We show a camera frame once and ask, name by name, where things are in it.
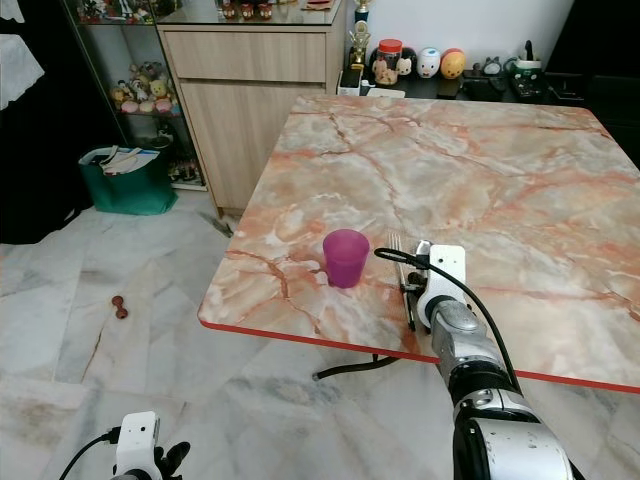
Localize silver metal fork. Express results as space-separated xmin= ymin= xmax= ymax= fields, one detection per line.
xmin=387 ymin=233 xmax=417 ymax=332

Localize purple plastic cup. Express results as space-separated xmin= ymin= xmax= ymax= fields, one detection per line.
xmin=323 ymin=229 xmax=371 ymax=289

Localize black metal table legs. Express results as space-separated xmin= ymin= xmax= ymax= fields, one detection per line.
xmin=312 ymin=352 xmax=403 ymax=384

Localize white round figure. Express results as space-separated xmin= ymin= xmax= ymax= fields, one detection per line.
xmin=417 ymin=47 xmax=442 ymax=81

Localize orange round figure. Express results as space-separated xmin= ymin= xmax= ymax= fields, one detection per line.
xmin=440 ymin=47 xmax=467 ymax=81

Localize red lid snack jar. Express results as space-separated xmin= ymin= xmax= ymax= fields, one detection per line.
xmin=372 ymin=39 xmax=403 ymax=87

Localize light wooden cabinet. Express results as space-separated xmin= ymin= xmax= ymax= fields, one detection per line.
xmin=157 ymin=20 xmax=351 ymax=217

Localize green and white cup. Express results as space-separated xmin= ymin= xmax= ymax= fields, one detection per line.
xmin=505 ymin=40 xmax=547 ymax=96

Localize black upright furniture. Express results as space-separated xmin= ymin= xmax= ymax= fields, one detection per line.
xmin=0 ymin=0 xmax=107 ymax=245

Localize gold trophy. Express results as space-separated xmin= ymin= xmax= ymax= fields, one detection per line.
xmin=344 ymin=0 xmax=373 ymax=97

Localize green bag with papers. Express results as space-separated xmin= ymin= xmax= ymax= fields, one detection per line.
xmin=78 ymin=146 xmax=179 ymax=217

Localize white lace cloth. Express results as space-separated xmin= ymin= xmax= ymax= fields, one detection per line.
xmin=0 ymin=35 xmax=45 ymax=111

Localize black television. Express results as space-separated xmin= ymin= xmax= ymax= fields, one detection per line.
xmin=544 ymin=0 xmax=640 ymax=101

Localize group of plush toys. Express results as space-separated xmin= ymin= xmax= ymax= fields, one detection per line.
xmin=110 ymin=62 xmax=183 ymax=117

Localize glass display shelf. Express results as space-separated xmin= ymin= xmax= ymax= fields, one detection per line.
xmin=60 ymin=0 xmax=207 ymax=191

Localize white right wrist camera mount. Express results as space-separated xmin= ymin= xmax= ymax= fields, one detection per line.
xmin=420 ymin=244 xmax=468 ymax=331

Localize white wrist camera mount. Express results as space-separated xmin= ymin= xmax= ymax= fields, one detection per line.
xmin=115 ymin=411 xmax=161 ymax=480
xmin=420 ymin=244 xmax=468 ymax=331

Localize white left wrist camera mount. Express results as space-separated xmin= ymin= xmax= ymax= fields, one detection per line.
xmin=115 ymin=411 xmax=161 ymax=480

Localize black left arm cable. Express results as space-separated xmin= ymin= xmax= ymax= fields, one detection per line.
xmin=58 ymin=430 xmax=121 ymax=480

